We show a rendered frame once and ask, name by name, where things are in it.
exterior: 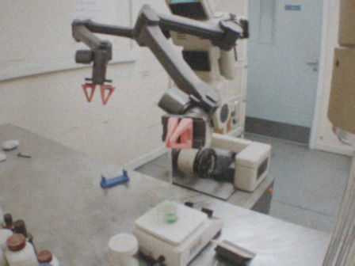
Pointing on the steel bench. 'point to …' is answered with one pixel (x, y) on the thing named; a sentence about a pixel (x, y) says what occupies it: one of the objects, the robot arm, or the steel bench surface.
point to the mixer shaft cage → (342, 222)
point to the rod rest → (114, 179)
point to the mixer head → (344, 77)
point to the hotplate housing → (170, 255)
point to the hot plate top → (189, 223)
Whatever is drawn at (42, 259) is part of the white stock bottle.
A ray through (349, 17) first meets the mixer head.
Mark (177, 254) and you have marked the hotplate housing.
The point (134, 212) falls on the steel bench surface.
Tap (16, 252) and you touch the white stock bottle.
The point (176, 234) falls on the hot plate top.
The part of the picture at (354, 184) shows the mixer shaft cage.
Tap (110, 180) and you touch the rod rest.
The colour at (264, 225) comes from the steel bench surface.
